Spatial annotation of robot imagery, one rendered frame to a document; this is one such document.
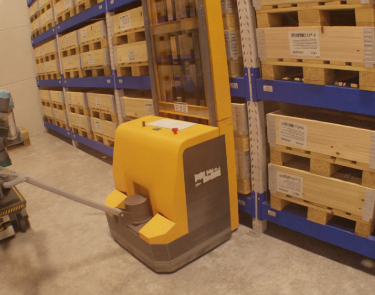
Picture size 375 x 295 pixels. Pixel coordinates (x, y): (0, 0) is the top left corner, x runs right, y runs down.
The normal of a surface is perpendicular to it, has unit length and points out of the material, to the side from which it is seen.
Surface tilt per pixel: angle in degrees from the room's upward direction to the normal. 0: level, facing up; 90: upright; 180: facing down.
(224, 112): 90
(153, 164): 74
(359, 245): 90
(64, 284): 0
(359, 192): 90
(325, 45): 90
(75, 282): 0
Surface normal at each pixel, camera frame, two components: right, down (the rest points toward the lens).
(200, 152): 0.65, 0.18
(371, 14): -0.07, 0.33
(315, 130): -0.73, 0.29
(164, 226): -0.37, -0.77
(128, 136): -0.73, -0.08
